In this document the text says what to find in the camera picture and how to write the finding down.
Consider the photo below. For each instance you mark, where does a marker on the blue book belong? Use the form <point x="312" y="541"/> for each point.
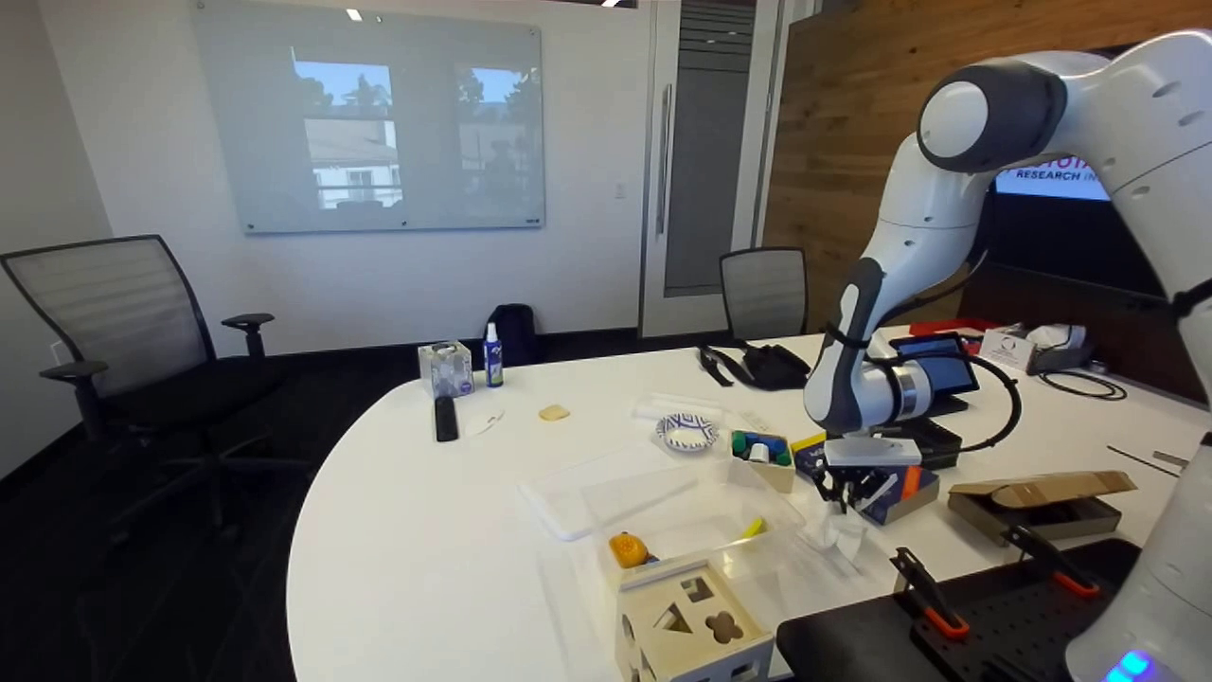
<point x="917" y="500"/>

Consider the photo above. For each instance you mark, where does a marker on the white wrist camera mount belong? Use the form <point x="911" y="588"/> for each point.
<point x="872" y="449"/>

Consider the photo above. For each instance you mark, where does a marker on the clear wipes container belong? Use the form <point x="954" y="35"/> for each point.
<point x="445" y="370"/>

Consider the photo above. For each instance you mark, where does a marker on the wall mounted tv screen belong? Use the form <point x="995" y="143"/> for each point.
<point x="1061" y="232"/>

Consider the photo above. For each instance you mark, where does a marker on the orange block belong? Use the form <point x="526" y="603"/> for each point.
<point x="631" y="551"/>

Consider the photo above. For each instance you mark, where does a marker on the grey metal tray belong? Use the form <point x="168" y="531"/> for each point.
<point x="1065" y="519"/>

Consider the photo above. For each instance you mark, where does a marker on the red box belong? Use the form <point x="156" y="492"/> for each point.
<point x="960" y="328"/>

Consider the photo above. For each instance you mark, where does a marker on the small black box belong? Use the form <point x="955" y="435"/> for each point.
<point x="940" y="442"/>

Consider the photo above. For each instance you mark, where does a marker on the small yellow green item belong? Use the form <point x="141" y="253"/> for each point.
<point x="754" y="527"/>

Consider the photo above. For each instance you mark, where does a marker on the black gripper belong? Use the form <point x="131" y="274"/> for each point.
<point x="872" y="481"/>

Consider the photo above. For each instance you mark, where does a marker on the brown cardboard piece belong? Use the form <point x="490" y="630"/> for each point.
<point x="1061" y="488"/>

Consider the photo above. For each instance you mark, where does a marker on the clear plastic container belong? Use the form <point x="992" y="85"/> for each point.
<point x="689" y="519"/>

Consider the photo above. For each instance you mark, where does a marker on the roll of clear tape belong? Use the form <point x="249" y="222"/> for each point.
<point x="663" y="439"/>

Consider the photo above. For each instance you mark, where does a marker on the blue spray bottle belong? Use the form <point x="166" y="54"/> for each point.
<point x="495" y="363"/>

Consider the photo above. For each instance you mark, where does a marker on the small box with green markers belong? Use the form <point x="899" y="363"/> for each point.
<point x="763" y="457"/>

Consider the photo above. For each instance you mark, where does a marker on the grey mesh office chair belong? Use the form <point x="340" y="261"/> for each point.
<point x="763" y="292"/>

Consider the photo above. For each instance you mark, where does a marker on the wooden shape sorter box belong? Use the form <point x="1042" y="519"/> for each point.
<point x="694" y="628"/>

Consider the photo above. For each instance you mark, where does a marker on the dark device with white box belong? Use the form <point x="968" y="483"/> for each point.
<point x="1057" y="348"/>

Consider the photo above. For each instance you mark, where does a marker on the black remote control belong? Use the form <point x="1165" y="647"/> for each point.
<point x="445" y="418"/>

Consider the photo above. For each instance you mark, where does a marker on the black tablet on stand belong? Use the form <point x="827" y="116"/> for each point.
<point x="944" y="367"/>

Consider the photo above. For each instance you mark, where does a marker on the clear plastic lid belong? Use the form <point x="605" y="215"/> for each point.
<point x="609" y="500"/>

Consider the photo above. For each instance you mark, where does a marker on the thin pen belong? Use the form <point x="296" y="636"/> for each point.
<point x="1142" y="462"/>

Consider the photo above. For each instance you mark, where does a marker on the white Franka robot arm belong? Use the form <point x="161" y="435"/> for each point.
<point x="1138" y="116"/>

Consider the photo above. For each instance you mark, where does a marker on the glass wall whiteboard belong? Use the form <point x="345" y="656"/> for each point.
<point x="365" y="116"/>

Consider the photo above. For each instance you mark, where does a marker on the white framed glass door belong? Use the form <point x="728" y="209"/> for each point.
<point x="708" y="152"/>

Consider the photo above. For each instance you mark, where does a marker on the black mesh office chair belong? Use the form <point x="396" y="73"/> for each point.
<point x="119" y="323"/>

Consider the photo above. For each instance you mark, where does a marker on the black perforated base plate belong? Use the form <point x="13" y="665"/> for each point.
<point x="884" y="649"/>

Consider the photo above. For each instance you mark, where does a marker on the black clamp with orange tips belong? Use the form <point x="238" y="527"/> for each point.
<point x="932" y="601"/>
<point x="1046" y="562"/>

